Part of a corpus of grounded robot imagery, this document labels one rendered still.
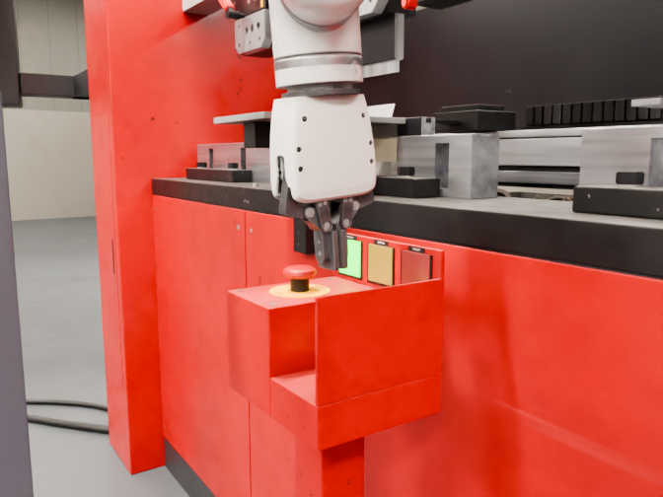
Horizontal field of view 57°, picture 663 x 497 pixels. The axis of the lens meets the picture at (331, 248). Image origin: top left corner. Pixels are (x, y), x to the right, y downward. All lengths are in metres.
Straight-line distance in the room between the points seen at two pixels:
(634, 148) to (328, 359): 0.42
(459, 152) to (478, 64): 0.74
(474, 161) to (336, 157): 0.37
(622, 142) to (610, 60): 0.66
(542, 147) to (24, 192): 9.24
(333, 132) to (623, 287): 0.31
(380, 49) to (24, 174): 9.09
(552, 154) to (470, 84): 0.56
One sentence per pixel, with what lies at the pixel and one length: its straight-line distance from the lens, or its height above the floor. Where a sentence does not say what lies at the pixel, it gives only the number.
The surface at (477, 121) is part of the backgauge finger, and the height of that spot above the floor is 1.00.
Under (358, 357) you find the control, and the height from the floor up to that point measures 0.74.
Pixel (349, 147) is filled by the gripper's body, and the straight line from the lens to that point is 0.59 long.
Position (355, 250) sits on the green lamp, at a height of 0.82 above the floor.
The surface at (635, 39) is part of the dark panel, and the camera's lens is 1.40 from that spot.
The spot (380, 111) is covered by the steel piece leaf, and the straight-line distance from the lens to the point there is 1.12.
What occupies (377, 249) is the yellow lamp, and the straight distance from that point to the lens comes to 0.72.
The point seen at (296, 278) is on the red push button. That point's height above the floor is 0.80.
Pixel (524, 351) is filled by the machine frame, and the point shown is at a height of 0.72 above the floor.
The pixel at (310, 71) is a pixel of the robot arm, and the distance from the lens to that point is 0.56.
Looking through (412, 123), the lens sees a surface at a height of 0.99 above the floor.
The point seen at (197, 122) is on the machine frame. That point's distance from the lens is 1.85.
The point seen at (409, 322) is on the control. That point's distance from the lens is 0.63.
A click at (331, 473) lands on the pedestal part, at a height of 0.59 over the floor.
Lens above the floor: 0.94
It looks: 9 degrees down
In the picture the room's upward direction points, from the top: straight up
